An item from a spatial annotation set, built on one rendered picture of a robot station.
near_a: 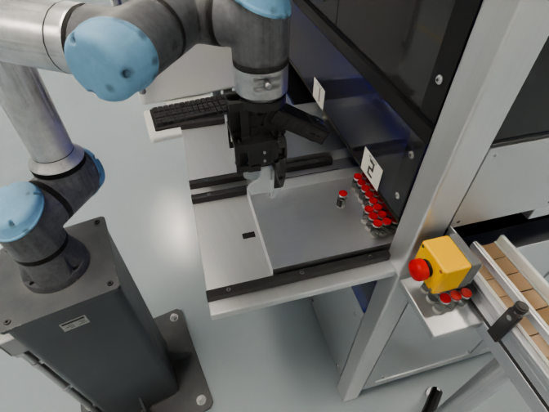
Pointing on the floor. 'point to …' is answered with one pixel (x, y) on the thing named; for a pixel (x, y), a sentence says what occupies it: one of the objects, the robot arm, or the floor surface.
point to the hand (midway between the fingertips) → (275, 190)
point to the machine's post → (453, 158)
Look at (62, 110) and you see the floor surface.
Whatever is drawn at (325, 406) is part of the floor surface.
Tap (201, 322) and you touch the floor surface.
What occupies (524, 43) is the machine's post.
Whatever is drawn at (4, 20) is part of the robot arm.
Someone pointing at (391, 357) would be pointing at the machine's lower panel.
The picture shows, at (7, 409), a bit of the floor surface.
